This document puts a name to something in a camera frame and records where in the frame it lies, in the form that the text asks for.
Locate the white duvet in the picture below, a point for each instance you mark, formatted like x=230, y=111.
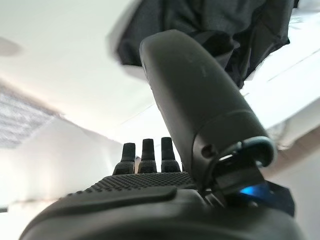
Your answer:
x=307, y=32

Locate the grey striped area rug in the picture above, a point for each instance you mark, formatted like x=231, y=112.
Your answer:
x=22, y=117

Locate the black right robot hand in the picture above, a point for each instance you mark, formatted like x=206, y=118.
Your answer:
x=195, y=100

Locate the black garment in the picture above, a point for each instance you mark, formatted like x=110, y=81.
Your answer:
x=200, y=15

